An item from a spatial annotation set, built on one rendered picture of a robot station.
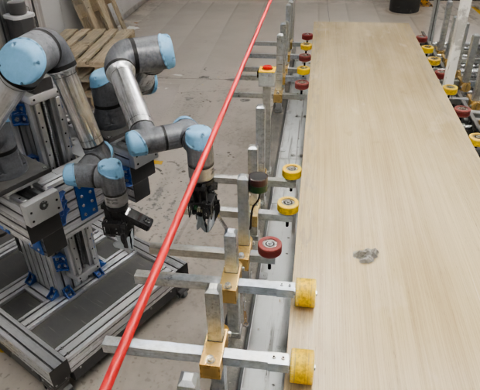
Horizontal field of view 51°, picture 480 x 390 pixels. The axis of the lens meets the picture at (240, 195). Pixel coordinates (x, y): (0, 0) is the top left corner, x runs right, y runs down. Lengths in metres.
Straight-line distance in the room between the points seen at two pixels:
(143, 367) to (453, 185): 1.58
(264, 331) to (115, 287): 1.05
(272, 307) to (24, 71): 1.11
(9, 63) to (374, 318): 1.21
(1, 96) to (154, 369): 1.44
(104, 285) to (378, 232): 1.44
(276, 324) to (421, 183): 0.80
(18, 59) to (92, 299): 1.39
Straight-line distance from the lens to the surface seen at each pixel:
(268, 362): 1.25
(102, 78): 2.10
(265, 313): 1.82
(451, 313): 1.53
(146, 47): 1.72
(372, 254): 1.64
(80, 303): 2.56
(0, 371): 2.71
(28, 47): 1.50
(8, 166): 1.92
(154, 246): 1.75
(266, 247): 1.64
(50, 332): 2.48
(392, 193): 1.98
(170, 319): 2.68
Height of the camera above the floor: 1.94
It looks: 33 degrees down
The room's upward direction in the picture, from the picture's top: 1 degrees counter-clockwise
